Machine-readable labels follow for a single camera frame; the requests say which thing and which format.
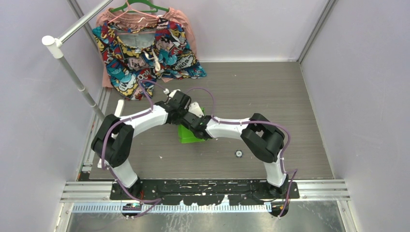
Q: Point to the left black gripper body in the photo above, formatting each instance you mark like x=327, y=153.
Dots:
x=182, y=112

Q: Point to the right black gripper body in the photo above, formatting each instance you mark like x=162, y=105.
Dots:
x=201, y=118

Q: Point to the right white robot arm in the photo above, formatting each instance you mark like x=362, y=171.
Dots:
x=263, y=138

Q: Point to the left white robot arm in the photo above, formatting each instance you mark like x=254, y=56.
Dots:
x=113, y=140

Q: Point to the colorful patterned shirt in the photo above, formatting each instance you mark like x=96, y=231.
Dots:
x=138, y=50

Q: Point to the green clothes hanger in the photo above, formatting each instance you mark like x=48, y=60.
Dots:
x=145, y=6

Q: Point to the metal clothes rack pole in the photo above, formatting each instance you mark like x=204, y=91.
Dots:
x=54, y=45

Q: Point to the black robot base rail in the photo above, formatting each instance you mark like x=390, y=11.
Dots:
x=213, y=191

